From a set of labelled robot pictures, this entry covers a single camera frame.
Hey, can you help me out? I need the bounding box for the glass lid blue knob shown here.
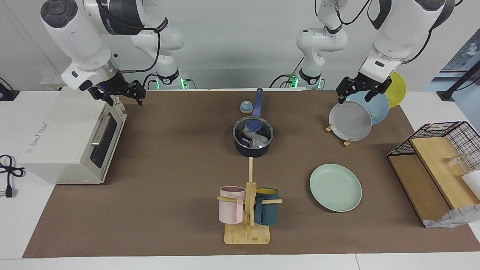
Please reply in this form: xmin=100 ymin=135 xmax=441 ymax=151
xmin=232 ymin=116 xmax=274 ymax=147

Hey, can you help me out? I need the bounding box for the white vermicelli bundle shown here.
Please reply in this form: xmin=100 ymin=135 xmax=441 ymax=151
xmin=243 ymin=126 xmax=269 ymax=147

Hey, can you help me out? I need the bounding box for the light blue plate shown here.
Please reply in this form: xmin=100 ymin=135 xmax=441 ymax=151
xmin=345 ymin=92 xmax=390 ymax=125

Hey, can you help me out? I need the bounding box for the yellow plate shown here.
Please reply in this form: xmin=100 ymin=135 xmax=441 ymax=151
xmin=385 ymin=71 xmax=407 ymax=109

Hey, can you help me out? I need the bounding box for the grey plate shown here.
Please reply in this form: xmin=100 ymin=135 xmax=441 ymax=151
xmin=328 ymin=101 xmax=372 ymax=142

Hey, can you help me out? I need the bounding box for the wooden plate rack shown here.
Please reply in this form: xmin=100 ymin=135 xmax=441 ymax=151
xmin=325 ymin=126 xmax=355 ymax=147

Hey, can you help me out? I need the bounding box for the light green plate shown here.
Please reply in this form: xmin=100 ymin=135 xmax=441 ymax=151
xmin=309 ymin=164 xmax=363 ymax=213

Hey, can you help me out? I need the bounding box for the cream toaster oven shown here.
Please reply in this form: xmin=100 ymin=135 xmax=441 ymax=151
xmin=18 ymin=87 xmax=128 ymax=185

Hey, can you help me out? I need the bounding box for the brown table mat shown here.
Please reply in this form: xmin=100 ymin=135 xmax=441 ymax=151
xmin=22 ymin=90 xmax=480 ymax=258

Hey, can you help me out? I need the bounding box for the clear glass cup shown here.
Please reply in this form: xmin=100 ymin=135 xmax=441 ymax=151
xmin=444 ymin=154 xmax=471 ymax=176

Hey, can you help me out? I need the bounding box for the white cup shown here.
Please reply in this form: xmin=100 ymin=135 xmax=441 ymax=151
xmin=461 ymin=171 xmax=480 ymax=199

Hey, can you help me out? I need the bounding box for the dark teal mug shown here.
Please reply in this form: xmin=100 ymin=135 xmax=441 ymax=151
xmin=254 ymin=188 xmax=280 ymax=226

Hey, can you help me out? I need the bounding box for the marbled white fabric piece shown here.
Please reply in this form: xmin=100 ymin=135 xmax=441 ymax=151
xmin=424 ymin=204 xmax=480 ymax=229

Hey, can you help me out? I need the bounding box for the pink mug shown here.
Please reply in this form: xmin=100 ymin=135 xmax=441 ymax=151
xmin=219 ymin=186 xmax=246 ymax=225

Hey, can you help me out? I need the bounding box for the wooden mug tree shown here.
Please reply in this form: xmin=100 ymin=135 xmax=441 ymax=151
xmin=217 ymin=157 xmax=283 ymax=245

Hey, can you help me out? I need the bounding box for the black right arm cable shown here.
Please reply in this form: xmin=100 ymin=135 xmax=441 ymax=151
xmin=120 ymin=22 xmax=162 ymax=74

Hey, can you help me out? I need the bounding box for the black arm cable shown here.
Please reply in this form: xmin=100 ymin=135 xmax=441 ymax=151
xmin=314 ymin=0 xmax=432 ymax=64
xmin=120 ymin=22 xmax=162 ymax=74

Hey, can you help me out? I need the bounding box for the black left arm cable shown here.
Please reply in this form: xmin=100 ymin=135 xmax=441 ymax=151
xmin=314 ymin=0 xmax=432 ymax=64

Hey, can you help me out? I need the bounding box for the black camera stand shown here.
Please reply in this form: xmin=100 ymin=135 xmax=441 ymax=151
xmin=437 ymin=62 xmax=480 ymax=101
xmin=0 ymin=77 xmax=20 ymax=102

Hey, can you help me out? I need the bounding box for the wood and wire shelf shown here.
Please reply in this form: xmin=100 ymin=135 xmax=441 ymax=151
xmin=387 ymin=121 xmax=480 ymax=225

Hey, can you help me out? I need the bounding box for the black pot purple handle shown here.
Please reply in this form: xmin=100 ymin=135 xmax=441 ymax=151
xmin=233 ymin=88 xmax=274 ymax=158

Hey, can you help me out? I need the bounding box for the black power cord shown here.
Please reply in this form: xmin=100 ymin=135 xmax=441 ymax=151
xmin=0 ymin=154 xmax=26 ymax=198

